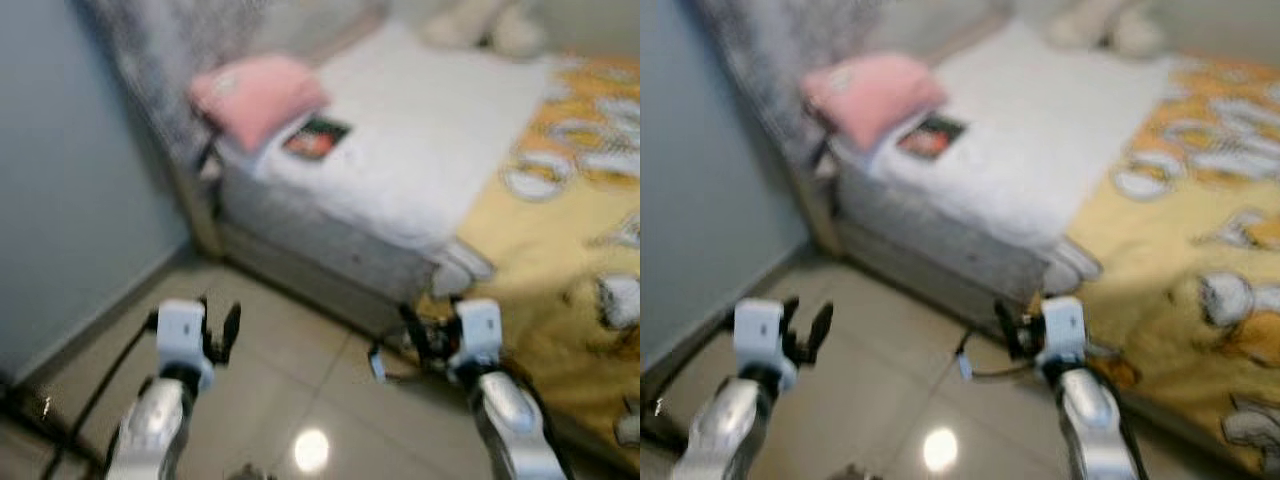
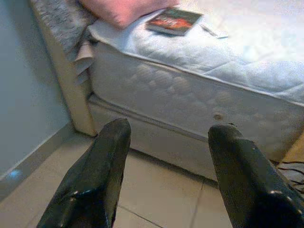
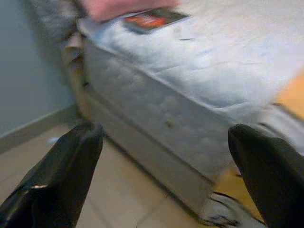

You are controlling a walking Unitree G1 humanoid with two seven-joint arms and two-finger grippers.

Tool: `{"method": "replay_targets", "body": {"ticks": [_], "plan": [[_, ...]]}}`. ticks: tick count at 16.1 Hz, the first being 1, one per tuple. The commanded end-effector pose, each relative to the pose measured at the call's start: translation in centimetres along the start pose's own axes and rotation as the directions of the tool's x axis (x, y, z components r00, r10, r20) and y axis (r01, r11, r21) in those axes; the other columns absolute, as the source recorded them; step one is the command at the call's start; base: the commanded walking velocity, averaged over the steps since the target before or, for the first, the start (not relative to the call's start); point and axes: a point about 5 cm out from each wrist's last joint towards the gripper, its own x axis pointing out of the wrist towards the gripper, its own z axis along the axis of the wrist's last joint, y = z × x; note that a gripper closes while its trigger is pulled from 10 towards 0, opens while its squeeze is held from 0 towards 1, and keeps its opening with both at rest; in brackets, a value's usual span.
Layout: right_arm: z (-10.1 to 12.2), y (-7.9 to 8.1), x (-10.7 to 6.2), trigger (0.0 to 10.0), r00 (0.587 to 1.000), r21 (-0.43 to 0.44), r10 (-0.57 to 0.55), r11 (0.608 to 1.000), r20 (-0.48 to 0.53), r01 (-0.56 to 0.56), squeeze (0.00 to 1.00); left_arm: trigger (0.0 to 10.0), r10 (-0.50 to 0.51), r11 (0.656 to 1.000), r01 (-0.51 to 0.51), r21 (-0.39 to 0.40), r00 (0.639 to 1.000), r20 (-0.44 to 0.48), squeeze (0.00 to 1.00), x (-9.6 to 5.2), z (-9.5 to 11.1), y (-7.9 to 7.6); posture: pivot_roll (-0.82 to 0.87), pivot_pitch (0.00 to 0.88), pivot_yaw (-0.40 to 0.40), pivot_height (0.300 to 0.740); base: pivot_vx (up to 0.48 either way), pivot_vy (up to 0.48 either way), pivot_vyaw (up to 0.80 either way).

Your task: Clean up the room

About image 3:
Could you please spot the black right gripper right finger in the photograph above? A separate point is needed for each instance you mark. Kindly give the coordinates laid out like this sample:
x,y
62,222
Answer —
x,y
273,178

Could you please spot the orange blanket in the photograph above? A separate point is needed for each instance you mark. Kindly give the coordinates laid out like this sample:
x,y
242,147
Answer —
x,y
292,95

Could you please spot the pink plush pillow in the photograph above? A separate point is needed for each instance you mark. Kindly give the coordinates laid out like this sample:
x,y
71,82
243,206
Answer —
x,y
123,8

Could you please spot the white spine book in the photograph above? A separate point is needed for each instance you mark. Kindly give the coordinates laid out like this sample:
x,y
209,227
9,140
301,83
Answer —
x,y
152,20

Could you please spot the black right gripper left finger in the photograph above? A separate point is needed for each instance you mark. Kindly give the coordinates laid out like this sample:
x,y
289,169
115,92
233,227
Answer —
x,y
59,180

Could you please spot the grey ornament print pillow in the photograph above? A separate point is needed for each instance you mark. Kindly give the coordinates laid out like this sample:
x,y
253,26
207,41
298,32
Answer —
x,y
54,16

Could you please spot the grey bed base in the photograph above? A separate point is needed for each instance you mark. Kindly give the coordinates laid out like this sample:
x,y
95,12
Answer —
x,y
154,154

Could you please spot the grey crumpled floor cloth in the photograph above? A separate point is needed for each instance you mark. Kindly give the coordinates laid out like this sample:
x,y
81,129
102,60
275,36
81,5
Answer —
x,y
223,211

